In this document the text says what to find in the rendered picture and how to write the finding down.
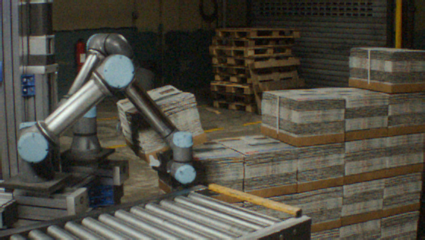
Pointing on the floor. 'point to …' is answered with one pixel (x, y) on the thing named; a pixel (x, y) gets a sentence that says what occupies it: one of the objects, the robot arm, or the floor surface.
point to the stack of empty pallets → (238, 74)
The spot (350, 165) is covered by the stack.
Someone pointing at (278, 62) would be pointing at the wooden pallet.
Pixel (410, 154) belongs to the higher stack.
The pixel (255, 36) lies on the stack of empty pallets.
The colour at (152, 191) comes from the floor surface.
